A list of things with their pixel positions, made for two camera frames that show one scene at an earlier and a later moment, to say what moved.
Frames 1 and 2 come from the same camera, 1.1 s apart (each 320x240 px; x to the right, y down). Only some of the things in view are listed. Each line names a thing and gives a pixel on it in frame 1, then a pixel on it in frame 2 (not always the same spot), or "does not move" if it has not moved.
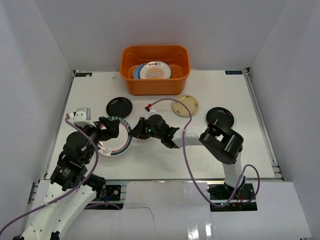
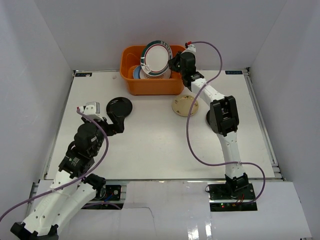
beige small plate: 181,110 does not move
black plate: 119,106 does not move
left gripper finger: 107,133 does not move
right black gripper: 136,132 → 172,63
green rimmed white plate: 117,145 → 155,57
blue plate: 137,71 does not move
